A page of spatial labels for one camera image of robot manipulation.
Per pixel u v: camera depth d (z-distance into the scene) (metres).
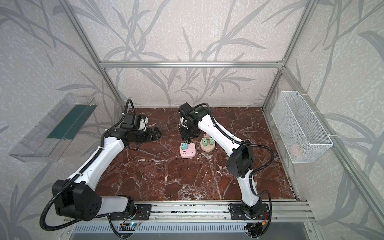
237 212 0.74
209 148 0.94
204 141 0.93
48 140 0.65
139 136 0.68
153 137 0.72
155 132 0.74
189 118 0.59
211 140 0.93
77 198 0.40
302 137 0.62
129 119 0.62
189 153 0.93
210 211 0.76
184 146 0.91
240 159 0.49
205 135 0.96
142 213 0.72
